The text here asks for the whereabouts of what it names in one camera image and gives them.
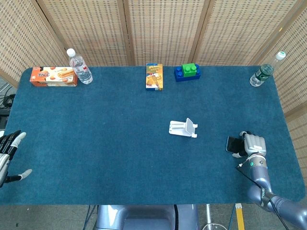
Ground yellow post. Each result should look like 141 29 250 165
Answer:
235 203 246 230

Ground blue table cloth mat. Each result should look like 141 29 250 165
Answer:
0 66 307 207

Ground blue floor cable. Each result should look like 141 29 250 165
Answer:
85 205 99 230

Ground woven bamboo folding screen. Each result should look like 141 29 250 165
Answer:
0 0 307 179

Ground yellow blue snack box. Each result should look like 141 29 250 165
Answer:
145 63 165 92

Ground black floor cables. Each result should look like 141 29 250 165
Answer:
0 85 16 108

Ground clear water bottle red label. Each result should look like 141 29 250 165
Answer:
66 48 94 85

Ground white folding phone stand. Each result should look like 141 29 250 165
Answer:
167 117 199 138

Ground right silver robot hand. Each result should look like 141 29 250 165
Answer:
232 130 267 159

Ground clear water bottle green label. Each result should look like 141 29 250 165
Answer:
249 51 287 87

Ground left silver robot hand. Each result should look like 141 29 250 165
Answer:
0 130 33 189

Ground grey-blue robot torso base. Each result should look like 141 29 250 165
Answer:
95 204 200 230

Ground orange biscuit box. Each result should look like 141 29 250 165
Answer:
29 66 79 88

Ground black floor device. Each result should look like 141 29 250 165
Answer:
0 109 10 131

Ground blue and green toy blocks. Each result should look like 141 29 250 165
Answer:
174 64 201 82

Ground white thin pole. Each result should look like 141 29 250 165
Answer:
205 204 213 226

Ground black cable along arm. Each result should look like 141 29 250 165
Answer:
236 162 290 230

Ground black smartphone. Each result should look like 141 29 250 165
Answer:
225 136 245 154

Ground green toy building brick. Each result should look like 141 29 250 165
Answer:
181 63 199 78

